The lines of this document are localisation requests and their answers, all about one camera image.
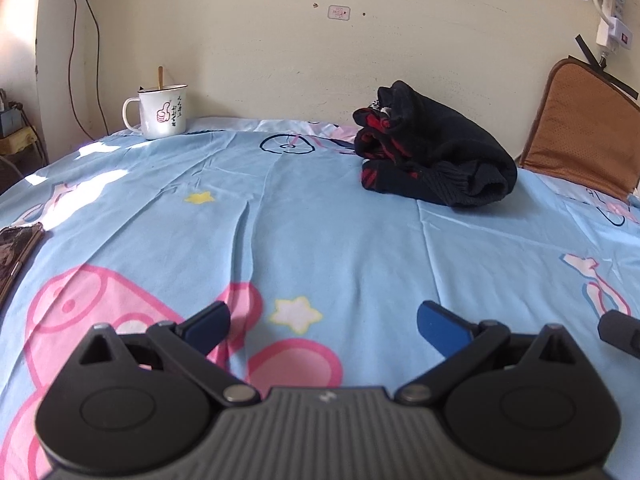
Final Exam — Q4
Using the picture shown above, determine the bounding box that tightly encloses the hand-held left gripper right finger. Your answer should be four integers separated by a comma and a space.
394, 300, 577, 405

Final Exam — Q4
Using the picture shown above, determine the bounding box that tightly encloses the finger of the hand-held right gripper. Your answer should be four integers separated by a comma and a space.
597, 309, 640, 357

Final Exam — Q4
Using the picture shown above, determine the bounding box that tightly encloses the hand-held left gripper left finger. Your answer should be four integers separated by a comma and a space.
77, 301, 261, 408

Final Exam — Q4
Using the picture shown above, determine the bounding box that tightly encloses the navy reindeer knit sweater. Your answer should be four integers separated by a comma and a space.
352, 80, 518, 209

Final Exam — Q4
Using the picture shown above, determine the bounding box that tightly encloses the blue cartoon printed bed sheet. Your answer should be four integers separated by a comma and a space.
0, 116, 640, 480

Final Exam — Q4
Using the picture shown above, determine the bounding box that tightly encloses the dark smartphone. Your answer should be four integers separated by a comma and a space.
0, 223, 45, 307

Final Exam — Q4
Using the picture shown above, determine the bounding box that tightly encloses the brown seat cushion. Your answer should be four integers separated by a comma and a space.
519, 57, 640, 204

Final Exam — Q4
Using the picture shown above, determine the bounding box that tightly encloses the white printed enamel mug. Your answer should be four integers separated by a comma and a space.
122, 84, 189, 140

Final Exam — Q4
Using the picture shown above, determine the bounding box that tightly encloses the long black tape strip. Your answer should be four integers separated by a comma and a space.
599, 67, 640, 101

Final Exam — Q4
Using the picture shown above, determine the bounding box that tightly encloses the cluttered metal rack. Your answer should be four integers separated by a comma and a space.
0, 87, 49, 192

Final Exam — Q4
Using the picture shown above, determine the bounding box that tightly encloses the short black tape strip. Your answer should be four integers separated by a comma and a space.
574, 34, 605, 69

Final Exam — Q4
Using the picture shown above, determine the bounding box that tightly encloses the black wall cable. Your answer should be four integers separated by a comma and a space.
73, 0, 109, 139

